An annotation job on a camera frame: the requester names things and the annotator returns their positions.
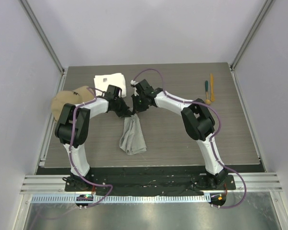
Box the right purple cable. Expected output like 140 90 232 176
133 68 247 209

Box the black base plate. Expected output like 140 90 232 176
63 166 236 196

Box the right aluminium frame post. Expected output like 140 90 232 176
230 0 275 71

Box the yellow wooden knife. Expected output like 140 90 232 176
210 73 215 102

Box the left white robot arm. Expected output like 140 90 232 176
54 85 132 191

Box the grey cloth napkin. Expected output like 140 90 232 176
119 114 147 155

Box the green handled wooden spoon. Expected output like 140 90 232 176
204 80 212 105

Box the perforated cable duct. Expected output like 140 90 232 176
31 194 211 204

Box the aluminium frame post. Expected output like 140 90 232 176
18 0 64 75
230 0 275 71

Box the left aluminium frame post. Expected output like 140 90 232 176
18 0 64 75

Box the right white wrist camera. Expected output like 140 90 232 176
130 80 138 89

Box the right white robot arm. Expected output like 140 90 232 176
131 80 228 189

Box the white folded towel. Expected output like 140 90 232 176
94 73 127 98

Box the tan baseball cap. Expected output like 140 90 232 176
51 86 95 122

